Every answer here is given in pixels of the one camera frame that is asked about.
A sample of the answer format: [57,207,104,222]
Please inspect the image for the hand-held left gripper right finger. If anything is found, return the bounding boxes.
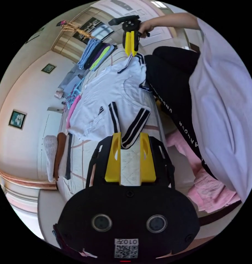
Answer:
[139,133,157,183]

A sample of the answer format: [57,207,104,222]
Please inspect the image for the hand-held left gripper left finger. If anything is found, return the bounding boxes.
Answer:
[105,132,122,183]

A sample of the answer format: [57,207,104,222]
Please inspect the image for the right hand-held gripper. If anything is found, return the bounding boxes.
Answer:
[121,19,151,57]

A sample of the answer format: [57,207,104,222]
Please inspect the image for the white striped short sleeve shirt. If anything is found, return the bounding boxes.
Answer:
[67,53,151,149]

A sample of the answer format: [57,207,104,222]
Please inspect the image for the person's right forearm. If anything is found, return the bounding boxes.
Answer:
[150,12,201,31]

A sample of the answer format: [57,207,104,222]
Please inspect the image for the person's right hand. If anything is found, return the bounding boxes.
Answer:
[139,20,155,39]

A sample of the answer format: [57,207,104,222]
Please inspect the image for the bed with cream quilt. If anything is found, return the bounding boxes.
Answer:
[55,46,176,205]

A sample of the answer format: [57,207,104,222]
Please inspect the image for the blue and purple clothes pile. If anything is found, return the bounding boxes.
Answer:
[77,38,116,72]

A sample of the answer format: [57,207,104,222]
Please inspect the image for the dried plant stalks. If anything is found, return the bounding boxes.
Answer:
[56,20,97,42]

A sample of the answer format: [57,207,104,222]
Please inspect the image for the knit and brown clothes pile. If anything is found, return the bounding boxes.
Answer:
[43,132,74,183]

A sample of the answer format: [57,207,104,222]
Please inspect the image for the pink folded garment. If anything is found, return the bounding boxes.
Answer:
[66,94,82,129]

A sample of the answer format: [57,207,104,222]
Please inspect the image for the pink clothes heap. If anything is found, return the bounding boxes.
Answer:
[166,132,242,214]

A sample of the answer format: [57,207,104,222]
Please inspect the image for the wood trimmed wardrobe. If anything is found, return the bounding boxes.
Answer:
[50,6,122,60]

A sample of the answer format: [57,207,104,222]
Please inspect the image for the gray garment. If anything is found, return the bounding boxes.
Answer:
[58,69,83,93]

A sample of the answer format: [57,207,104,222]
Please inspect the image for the heap of clothes hangers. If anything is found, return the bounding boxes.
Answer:
[62,77,85,112]

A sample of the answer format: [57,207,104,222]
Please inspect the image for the small framed picture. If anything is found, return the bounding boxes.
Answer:
[41,63,57,74]

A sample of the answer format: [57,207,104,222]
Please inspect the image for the window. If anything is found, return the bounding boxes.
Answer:
[2,185,40,238]

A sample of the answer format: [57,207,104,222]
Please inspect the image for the large framed flower picture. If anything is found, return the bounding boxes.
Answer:
[8,109,28,130]

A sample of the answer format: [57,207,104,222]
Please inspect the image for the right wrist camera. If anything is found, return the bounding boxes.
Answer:
[108,15,140,26]

